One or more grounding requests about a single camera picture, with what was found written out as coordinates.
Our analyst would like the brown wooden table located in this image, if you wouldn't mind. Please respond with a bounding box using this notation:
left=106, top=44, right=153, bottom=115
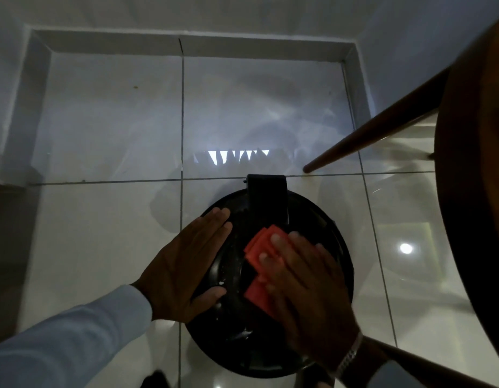
left=302, top=11, right=499, bottom=388

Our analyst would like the person's left hand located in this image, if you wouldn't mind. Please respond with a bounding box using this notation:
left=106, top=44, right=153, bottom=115
left=131, top=207, right=233, bottom=324

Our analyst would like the silver metal wristwatch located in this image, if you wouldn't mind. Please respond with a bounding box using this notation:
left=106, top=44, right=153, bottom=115
left=328, top=330, right=363, bottom=380

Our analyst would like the person's right hand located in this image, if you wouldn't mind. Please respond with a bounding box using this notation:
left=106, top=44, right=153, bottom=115
left=259, top=231, right=362, bottom=372

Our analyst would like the person's right forearm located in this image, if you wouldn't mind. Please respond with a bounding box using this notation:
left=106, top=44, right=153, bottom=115
left=339, top=337, right=421, bottom=388

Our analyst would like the red cloth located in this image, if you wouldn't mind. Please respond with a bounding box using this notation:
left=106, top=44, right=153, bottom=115
left=243, top=225, right=291, bottom=320

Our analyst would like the person's left forearm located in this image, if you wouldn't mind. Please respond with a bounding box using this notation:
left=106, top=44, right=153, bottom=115
left=0, top=284, right=154, bottom=388

